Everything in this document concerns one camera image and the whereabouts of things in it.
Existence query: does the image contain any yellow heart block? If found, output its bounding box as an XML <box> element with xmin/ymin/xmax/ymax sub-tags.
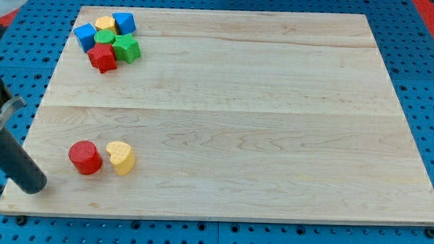
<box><xmin>106</xmin><ymin>141</ymin><xmax>135</xmax><ymax>176</ymax></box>

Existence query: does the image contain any wooden board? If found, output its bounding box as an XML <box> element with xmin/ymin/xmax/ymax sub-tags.
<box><xmin>0</xmin><ymin>8</ymin><xmax>434</xmax><ymax>226</ymax></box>

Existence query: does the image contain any green star block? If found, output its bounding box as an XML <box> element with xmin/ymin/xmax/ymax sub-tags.
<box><xmin>113</xmin><ymin>33</ymin><xmax>141</xmax><ymax>64</ymax></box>

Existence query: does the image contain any red star block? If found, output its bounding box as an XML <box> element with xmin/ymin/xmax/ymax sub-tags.
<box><xmin>87</xmin><ymin>43</ymin><xmax>117</xmax><ymax>74</ymax></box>

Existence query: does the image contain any red cylinder block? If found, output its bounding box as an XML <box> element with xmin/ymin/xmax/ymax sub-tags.
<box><xmin>68</xmin><ymin>140</ymin><xmax>103</xmax><ymax>174</ymax></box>

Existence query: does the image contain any green cylinder block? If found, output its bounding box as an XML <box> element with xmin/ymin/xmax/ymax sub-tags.
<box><xmin>93</xmin><ymin>30</ymin><xmax>116</xmax><ymax>44</ymax></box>

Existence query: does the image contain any blue cube block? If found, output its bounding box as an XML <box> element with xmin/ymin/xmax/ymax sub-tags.
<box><xmin>73</xmin><ymin>22</ymin><xmax>96</xmax><ymax>53</ymax></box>

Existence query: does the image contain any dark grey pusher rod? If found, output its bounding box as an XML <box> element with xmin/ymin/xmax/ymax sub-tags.
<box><xmin>0</xmin><ymin>127</ymin><xmax>47</xmax><ymax>195</ymax></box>

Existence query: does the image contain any blue triangle block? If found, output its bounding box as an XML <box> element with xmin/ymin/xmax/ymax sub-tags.
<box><xmin>112</xmin><ymin>12</ymin><xmax>137</xmax><ymax>35</ymax></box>

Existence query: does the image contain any yellow hexagon block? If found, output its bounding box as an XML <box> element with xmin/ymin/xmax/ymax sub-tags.
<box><xmin>94</xmin><ymin>15</ymin><xmax>118</xmax><ymax>35</ymax></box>

